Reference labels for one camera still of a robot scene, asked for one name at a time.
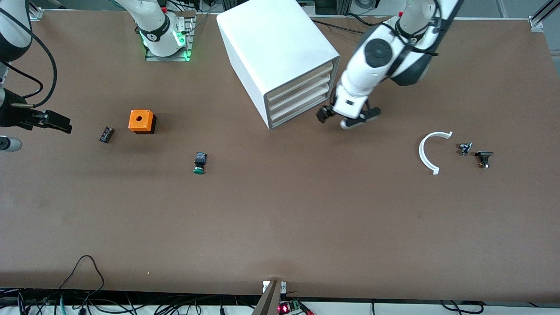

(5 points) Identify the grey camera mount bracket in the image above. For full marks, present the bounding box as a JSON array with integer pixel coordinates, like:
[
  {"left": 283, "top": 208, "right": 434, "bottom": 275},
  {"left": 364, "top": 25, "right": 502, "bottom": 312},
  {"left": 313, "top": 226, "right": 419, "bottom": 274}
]
[{"left": 251, "top": 280, "right": 287, "bottom": 315}]

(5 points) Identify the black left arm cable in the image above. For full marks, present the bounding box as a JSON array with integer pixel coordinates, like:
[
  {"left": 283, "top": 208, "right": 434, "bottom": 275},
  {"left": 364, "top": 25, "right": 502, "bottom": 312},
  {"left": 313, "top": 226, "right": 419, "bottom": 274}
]
[{"left": 392, "top": 0, "right": 451, "bottom": 57}]

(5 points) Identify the white curved plastic piece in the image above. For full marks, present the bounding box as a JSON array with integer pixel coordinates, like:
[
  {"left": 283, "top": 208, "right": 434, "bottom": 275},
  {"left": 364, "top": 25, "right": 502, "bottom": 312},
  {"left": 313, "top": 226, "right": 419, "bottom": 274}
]
[{"left": 419, "top": 131, "right": 453, "bottom": 176}]

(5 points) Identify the white drawer cabinet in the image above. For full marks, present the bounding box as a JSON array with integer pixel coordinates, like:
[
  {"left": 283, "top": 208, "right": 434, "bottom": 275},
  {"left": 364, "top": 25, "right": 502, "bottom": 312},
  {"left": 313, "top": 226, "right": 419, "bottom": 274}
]
[{"left": 216, "top": 0, "right": 341, "bottom": 130}]

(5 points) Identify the black cable behind cabinet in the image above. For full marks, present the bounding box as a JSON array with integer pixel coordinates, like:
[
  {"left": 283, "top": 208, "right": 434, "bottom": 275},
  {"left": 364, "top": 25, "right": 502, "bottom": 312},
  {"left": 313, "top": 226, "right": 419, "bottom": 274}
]
[{"left": 311, "top": 19, "right": 366, "bottom": 35}]

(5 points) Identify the thin black looped cable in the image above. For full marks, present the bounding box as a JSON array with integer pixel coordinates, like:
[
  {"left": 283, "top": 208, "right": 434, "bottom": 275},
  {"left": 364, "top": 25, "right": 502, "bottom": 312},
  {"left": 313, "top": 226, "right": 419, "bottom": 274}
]
[{"left": 58, "top": 255, "right": 105, "bottom": 293}]

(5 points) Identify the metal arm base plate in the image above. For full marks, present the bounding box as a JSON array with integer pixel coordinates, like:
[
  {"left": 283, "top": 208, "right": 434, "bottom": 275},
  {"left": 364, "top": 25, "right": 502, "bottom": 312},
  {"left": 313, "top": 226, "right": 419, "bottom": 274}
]
[{"left": 145, "top": 12, "right": 196, "bottom": 62}]

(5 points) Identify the aluminium frame corner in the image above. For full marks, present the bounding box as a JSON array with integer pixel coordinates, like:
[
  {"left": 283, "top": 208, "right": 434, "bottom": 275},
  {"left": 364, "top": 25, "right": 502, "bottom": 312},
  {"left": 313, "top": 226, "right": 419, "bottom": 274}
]
[
  {"left": 528, "top": 0, "right": 560, "bottom": 30},
  {"left": 27, "top": 0, "right": 44, "bottom": 21}
]

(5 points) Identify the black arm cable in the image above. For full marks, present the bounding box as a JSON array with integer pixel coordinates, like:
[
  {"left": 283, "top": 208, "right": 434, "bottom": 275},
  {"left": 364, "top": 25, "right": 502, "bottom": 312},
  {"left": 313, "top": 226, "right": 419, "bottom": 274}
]
[
  {"left": 0, "top": 7, "right": 58, "bottom": 108},
  {"left": 392, "top": 0, "right": 451, "bottom": 57}
]

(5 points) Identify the orange box with hole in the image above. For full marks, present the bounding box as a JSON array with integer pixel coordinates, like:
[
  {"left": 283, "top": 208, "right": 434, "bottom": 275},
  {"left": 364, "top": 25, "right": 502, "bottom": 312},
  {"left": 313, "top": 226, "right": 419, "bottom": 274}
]
[{"left": 128, "top": 109, "right": 157, "bottom": 135}]

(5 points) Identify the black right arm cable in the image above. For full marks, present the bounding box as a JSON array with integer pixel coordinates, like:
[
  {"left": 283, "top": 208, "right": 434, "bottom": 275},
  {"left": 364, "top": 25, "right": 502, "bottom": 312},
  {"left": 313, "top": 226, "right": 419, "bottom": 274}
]
[{"left": 0, "top": 7, "right": 58, "bottom": 108}]

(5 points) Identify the circuit board with red LED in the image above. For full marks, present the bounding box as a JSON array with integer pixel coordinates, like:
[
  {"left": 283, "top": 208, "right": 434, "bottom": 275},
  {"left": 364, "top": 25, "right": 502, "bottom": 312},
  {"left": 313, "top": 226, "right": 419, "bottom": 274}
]
[{"left": 277, "top": 299, "right": 315, "bottom": 315}]

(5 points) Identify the black cable bundle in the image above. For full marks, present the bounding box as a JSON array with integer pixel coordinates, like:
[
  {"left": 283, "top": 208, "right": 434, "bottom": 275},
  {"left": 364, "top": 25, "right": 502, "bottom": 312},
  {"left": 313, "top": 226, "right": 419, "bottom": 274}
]
[{"left": 0, "top": 288, "right": 263, "bottom": 315}]

